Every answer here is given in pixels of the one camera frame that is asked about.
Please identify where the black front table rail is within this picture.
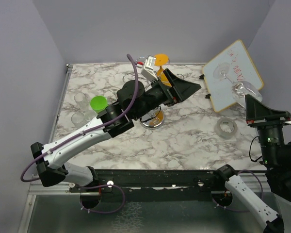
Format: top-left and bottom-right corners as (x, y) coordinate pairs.
(69, 169), (226, 203)

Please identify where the whiteboard with yellow frame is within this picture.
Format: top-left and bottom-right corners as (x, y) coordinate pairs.
(202, 39), (264, 113)

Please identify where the orange plastic wine glass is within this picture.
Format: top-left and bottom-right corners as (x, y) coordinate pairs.
(155, 54), (171, 87)

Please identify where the green plastic wine glass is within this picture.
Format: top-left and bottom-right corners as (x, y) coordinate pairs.
(90, 96), (108, 113)

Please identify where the clear wine glass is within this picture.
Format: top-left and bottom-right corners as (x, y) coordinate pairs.
(84, 110), (97, 122)
(213, 63), (262, 108)
(74, 92), (90, 112)
(71, 112), (87, 129)

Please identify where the clear tape roll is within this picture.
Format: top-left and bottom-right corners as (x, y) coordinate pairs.
(214, 117), (238, 139)

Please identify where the chrome wine glass rack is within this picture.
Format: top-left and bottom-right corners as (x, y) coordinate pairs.
(122, 57), (164, 129)

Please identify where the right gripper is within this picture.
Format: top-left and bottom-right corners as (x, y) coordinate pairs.
(244, 93), (291, 164)

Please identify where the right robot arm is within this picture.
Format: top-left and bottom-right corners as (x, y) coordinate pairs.
(213, 95), (291, 233)

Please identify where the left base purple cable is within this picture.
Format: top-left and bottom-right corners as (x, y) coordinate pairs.
(79, 183), (127, 214)

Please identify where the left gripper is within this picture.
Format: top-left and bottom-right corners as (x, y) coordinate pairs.
(133, 68), (201, 120)

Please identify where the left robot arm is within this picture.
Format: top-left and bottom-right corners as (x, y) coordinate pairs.
(31, 69), (201, 192)

